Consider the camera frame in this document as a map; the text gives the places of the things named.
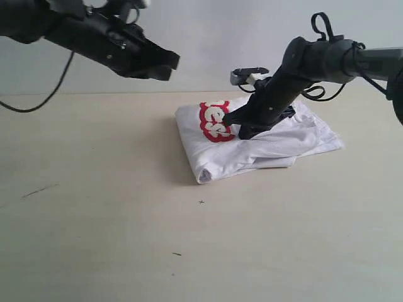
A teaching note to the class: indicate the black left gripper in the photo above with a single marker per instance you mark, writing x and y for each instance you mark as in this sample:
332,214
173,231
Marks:
110,42

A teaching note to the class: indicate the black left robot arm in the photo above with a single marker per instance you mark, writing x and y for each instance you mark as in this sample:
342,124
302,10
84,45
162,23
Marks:
28,21

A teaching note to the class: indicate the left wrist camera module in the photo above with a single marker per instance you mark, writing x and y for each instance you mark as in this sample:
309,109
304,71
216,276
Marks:
122,9

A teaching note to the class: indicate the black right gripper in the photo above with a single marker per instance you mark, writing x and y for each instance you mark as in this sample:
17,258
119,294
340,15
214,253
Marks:
273,96

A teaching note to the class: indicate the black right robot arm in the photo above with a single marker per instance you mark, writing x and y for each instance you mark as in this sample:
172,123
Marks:
307,63

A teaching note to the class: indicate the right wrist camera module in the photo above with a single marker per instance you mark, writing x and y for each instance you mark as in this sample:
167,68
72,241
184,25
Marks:
240,77

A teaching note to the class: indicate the white t-shirt red lettering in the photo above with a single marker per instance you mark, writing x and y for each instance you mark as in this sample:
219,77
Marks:
216,152

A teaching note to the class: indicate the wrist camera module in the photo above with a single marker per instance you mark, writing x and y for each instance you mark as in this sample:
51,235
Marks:
240,77
122,9

